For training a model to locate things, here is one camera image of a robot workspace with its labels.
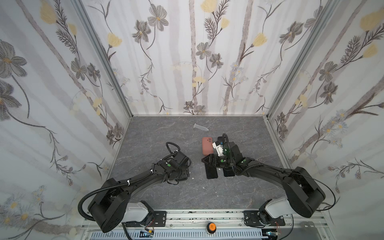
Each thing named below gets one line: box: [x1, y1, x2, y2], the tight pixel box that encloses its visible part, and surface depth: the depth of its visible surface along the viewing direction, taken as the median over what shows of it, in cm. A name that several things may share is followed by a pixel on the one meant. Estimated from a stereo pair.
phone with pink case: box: [204, 163, 218, 179], surface depth 92 cm
